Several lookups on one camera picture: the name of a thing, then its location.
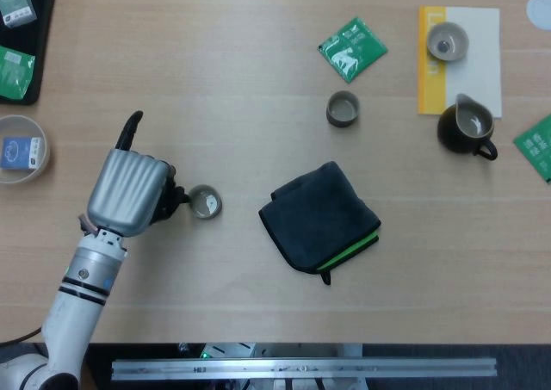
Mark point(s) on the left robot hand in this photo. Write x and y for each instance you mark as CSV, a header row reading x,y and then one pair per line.
x,y
127,192

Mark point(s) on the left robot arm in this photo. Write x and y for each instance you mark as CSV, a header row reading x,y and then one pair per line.
x,y
82,295

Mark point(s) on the grey ceramic teacup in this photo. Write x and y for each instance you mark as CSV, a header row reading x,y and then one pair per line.
x,y
206,202
343,109

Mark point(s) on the blue tea packet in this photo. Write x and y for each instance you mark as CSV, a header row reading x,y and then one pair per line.
x,y
19,152

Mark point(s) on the round white container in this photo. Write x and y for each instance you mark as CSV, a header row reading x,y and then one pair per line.
x,y
23,127

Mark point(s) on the green tea packet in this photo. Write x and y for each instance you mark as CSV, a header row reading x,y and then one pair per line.
x,y
536,146
15,73
353,50

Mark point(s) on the black tray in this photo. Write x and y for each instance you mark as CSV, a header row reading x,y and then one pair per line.
x,y
43,41

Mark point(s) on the dark grey folded cloth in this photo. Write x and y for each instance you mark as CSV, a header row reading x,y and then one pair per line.
x,y
318,218

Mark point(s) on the grey white tea packet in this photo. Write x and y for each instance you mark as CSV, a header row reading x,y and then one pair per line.
x,y
17,3

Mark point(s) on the black ceramic pitcher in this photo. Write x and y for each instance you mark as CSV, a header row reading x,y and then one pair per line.
x,y
450,136

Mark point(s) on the grey ceramic bowl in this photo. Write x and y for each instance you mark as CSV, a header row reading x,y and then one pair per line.
x,y
447,41

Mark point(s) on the yellow and white booklet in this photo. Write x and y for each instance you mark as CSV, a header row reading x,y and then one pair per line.
x,y
482,76

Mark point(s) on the aluminium rail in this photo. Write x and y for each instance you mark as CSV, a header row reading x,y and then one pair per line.
x,y
301,368

